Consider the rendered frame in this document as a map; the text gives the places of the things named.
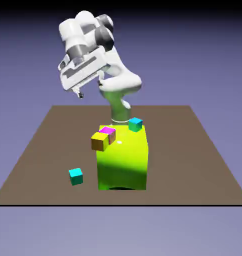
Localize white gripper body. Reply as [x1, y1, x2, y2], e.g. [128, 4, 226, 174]
[58, 45, 111, 93]

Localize small magenta cube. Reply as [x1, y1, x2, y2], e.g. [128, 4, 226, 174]
[98, 126, 117, 145]

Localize small yellow cube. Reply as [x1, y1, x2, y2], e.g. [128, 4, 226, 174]
[90, 131, 110, 152]

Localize small cyan cube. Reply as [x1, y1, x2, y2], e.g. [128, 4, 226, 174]
[128, 117, 144, 133]
[68, 167, 84, 187]

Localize large lime green box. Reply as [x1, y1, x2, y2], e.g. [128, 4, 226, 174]
[96, 124, 149, 191]

